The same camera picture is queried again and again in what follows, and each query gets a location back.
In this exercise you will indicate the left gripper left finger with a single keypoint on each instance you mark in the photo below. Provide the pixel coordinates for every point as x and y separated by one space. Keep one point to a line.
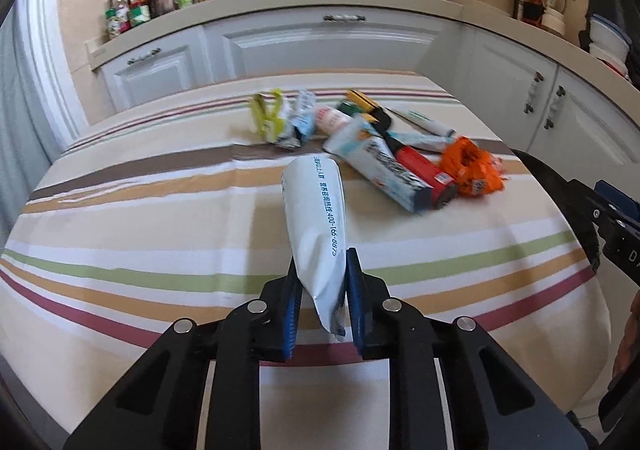
198 379

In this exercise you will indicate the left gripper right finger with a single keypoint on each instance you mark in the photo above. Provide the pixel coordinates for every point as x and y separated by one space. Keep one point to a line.
452 386

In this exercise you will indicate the orange plastic bag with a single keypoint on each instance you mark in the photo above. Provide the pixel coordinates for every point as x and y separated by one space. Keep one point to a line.
475 171

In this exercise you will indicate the white green tube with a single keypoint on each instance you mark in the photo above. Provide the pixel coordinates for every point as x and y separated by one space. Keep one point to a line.
427 124

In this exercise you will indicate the yellow label black bottle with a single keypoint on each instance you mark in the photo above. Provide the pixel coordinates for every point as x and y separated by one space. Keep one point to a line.
364 102

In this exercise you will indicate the white pouch blue text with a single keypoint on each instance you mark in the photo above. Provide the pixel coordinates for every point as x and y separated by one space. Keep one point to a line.
315 212

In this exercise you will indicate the light blue white wrapper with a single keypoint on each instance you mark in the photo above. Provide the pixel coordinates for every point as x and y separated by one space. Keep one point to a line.
300 122

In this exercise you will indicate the black trash bin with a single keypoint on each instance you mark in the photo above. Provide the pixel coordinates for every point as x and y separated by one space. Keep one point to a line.
556 187

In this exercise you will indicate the white kitchen cabinets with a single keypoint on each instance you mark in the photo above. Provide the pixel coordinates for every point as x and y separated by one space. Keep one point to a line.
529 99

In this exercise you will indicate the person's right hand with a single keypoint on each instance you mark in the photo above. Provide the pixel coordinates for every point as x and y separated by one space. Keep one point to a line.
629 344

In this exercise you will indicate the red spray can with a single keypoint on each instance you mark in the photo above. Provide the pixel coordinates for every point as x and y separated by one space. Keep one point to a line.
443 187

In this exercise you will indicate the stacked white bowls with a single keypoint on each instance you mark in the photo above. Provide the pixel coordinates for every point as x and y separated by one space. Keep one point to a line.
609 44

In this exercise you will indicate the teal white tube box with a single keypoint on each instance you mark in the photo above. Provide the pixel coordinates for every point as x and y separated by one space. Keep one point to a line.
422 141

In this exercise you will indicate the striped tablecloth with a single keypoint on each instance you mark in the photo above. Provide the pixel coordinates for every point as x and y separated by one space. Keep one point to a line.
174 209

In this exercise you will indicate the white appliance base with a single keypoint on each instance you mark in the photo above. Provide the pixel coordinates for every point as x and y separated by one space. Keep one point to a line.
552 19

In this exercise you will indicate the dark glass bottle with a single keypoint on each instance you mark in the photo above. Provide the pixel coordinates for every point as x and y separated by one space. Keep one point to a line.
518 9

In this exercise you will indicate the white blue packaging bag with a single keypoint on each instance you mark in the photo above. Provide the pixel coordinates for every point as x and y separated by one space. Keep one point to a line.
362 147

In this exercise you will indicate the small white yogurt bottle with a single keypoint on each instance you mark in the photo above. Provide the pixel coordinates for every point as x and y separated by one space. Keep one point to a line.
328 119

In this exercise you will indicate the grey curtain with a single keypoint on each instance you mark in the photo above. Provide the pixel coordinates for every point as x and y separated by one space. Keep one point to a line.
28 145

